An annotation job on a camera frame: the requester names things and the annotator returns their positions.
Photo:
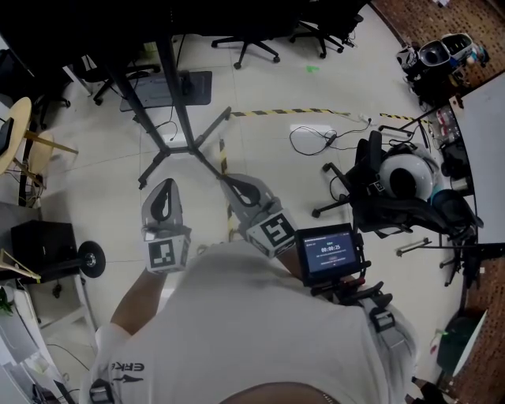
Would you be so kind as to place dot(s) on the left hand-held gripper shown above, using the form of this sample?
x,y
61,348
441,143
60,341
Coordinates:
x,y
165,252

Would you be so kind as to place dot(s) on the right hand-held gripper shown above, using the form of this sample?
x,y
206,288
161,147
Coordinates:
x,y
272,233

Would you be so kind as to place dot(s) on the person's left forearm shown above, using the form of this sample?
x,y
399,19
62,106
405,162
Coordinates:
x,y
138,304

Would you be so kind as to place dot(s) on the person's right forearm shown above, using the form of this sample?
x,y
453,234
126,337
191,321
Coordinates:
x,y
292,262

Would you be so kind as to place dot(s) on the white power strip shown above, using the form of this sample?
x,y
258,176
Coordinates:
x,y
365,117

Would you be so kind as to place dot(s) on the black chest-mounted monitor rig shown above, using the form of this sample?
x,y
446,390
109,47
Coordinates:
x,y
327,252

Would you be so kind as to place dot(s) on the black tripod stand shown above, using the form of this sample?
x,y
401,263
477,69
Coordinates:
x,y
394,129
184,118

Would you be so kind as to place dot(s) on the person's white shirt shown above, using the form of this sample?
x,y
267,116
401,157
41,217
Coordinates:
x,y
256,315

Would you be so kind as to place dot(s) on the black stand shelf tray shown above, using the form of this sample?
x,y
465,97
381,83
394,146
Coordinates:
x,y
199,92

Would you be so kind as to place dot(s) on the black speaker box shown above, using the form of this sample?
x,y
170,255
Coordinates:
x,y
43,244

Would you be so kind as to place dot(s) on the black office chair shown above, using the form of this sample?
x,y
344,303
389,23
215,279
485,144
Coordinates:
x,y
47,104
102,92
321,35
246,45
394,213

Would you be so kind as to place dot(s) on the white round helmet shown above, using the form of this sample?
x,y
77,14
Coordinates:
x,y
388,173

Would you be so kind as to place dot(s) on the wooden clothes hanger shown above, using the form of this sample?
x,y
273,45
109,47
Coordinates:
x,y
21,272

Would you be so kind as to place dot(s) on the round wooden table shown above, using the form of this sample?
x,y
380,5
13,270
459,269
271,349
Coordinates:
x,y
21,118

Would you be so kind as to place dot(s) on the black router with antennas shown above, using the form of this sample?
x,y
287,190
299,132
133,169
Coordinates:
x,y
6,136

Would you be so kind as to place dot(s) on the small potted plant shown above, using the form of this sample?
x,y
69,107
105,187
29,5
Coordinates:
x,y
4,304

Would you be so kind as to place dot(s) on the white curved desk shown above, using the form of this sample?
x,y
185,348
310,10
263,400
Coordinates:
x,y
23,335

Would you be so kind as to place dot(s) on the person's head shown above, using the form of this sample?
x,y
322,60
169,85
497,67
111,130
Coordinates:
x,y
276,394

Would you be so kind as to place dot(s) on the metal cup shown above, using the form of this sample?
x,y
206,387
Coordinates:
x,y
459,184

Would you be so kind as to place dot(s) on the pack of water bottles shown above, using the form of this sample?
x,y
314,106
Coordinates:
x,y
447,122

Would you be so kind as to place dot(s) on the white table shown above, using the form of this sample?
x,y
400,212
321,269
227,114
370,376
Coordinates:
x,y
487,138

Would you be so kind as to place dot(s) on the dark green bin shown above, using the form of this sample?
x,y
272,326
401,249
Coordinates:
x,y
457,343

